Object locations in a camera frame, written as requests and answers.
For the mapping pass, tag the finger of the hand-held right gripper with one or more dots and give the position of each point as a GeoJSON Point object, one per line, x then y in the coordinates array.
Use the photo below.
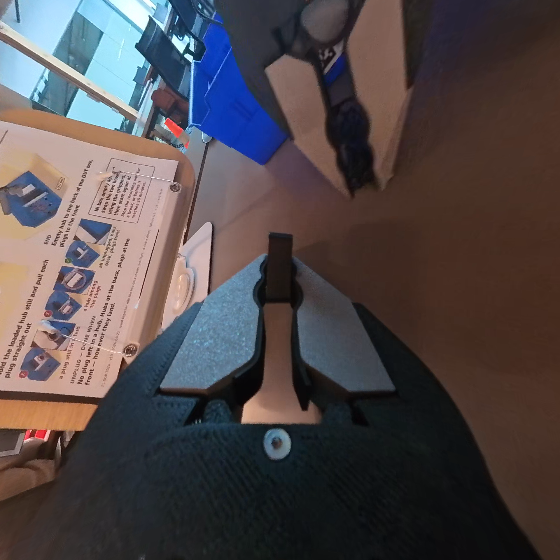
{"type": "Point", "coordinates": [385, 87]}
{"type": "Point", "coordinates": [302, 109]}

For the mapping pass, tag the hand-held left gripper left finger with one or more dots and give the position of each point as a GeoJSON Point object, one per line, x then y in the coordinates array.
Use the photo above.
{"type": "Point", "coordinates": [218, 341]}

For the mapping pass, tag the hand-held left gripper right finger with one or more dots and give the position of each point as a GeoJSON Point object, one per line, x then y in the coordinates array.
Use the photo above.
{"type": "Point", "coordinates": [337, 345]}

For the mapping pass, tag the black bar usb hub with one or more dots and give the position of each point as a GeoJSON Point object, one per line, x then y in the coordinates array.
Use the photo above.
{"type": "Point", "coordinates": [279, 271]}

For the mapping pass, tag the blue plastic bin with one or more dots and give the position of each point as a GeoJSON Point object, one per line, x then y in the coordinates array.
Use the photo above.
{"type": "Point", "coordinates": [245, 118]}

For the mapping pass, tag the black office chair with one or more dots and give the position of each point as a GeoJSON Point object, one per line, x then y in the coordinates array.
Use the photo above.
{"type": "Point", "coordinates": [162, 48]}

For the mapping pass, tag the brown office chair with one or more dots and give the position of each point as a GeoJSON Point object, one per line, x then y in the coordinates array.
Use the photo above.
{"type": "Point", "coordinates": [170, 105]}

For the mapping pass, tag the printed instruction sheet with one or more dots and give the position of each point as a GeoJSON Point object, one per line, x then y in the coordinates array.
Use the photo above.
{"type": "Point", "coordinates": [87, 210]}

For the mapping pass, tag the wooden display board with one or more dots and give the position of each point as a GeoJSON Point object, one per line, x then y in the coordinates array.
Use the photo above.
{"type": "Point", "coordinates": [43, 415]}

